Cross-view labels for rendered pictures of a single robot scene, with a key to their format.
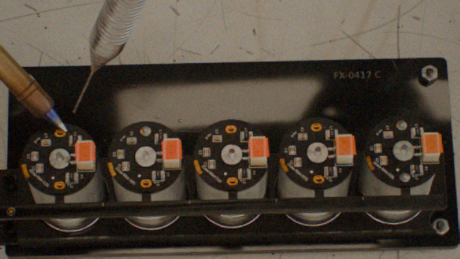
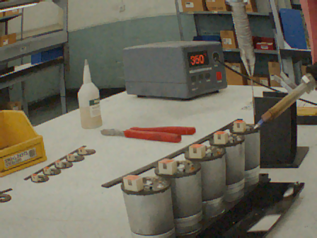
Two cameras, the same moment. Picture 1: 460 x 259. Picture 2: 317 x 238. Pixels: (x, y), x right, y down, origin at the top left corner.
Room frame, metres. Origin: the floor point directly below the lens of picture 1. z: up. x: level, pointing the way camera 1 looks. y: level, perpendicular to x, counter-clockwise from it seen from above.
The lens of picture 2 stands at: (0.33, -0.22, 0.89)
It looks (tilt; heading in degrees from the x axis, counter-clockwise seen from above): 12 degrees down; 129
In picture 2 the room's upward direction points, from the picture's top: 6 degrees counter-clockwise
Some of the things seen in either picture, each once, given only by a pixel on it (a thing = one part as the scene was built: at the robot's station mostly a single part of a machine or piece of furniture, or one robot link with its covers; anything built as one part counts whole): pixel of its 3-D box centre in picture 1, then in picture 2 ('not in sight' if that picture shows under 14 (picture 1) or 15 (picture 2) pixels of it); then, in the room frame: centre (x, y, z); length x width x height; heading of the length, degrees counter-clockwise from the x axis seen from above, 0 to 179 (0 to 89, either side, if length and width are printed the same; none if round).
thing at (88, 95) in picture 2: not in sight; (88, 91); (-0.17, 0.24, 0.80); 0.03 x 0.03 x 0.10
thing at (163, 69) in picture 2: not in sight; (175, 67); (-0.18, 0.47, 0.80); 0.15 x 0.12 x 0.10; 171
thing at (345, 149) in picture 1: (341, 149); (168, 166); (0.18, -0.04, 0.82); 0.01 x 0.01 x 0.01; 1
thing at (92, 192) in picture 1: (66, 182); (245, 161); (0.18, 0.06, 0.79); 0.02 x 0.02 x 0.05
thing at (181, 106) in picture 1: (230, 159); (228, 230); (0.20, 0.00, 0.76); 0.16 x 0.07 x 0.01; 91
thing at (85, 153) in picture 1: (83, 155); (240, 126); (0.18, 0.05, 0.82); 0.01 x 0.01 x 0.01; 1
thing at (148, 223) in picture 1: (149, 180); (228, 174); (0.18, 0.03, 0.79); 0.02 x 0.02 x 0.05
